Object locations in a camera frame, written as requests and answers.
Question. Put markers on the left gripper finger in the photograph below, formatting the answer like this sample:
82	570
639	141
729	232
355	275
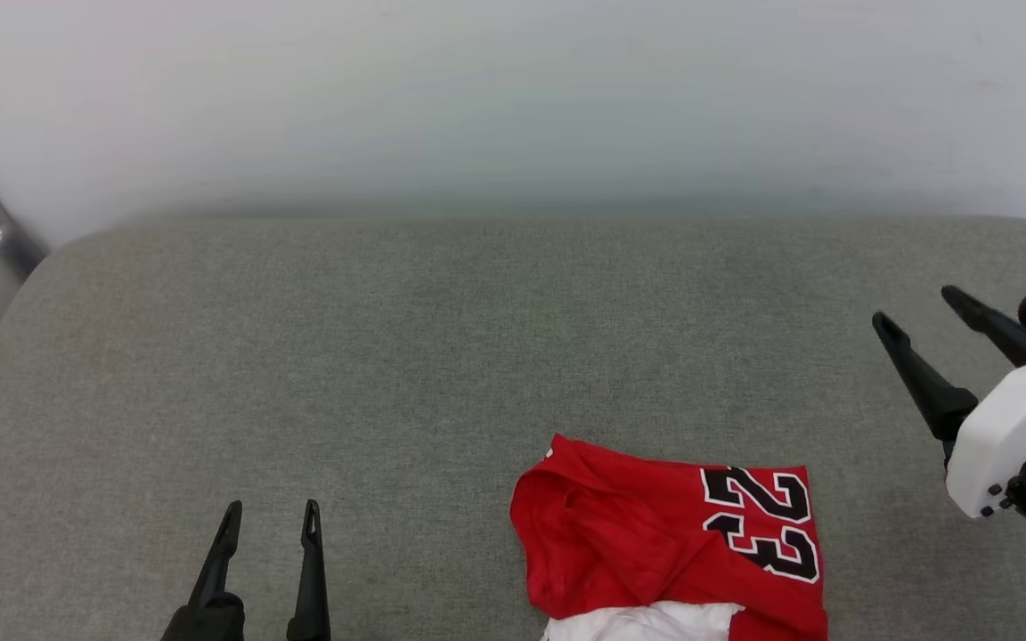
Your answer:
217	570
311	588

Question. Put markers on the red white basketball jersey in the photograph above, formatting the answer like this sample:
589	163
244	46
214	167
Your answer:
620	534

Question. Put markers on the grey fabric sofa seat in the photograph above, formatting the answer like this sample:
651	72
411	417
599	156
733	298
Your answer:
388	356

